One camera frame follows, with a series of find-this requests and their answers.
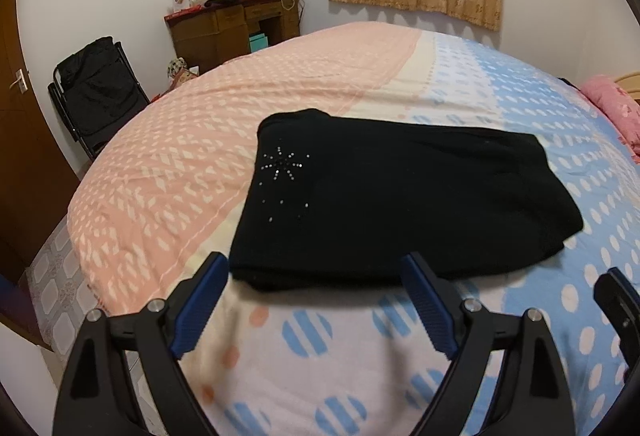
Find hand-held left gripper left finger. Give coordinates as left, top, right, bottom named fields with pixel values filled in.
left=52, top=251, right=231, bottom=436

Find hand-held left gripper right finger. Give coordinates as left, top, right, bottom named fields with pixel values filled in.
left=399, top=251, right=573, bottom=436

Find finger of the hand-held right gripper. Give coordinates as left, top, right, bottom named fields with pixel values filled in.
left=593, top=267, right=640, bottom=371

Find black pants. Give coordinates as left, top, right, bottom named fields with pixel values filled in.
left=229, top=108, right=585, bottom=293

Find bed with patterned sheet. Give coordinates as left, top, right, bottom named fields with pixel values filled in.
left=67, top=20, right=640, bottom=436

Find pink pillow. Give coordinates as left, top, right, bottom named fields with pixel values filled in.
left=579, top=74, right=640, bottom=164

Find wooden headboard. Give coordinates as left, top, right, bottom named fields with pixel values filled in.
left=614, top=70, right=640, bottom=104

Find brown wooden door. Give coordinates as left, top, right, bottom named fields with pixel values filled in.
left=0, top=0, right=81, bottom=347

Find black folding chair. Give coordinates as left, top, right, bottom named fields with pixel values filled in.
left=47, top=36, right=151, bottom=160

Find patterned bag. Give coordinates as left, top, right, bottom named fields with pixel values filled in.
left=166, top=58, right=200, bottom=80

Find brown wooden desk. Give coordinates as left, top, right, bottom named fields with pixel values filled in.
left=164, top=0, right=302, bottom=74

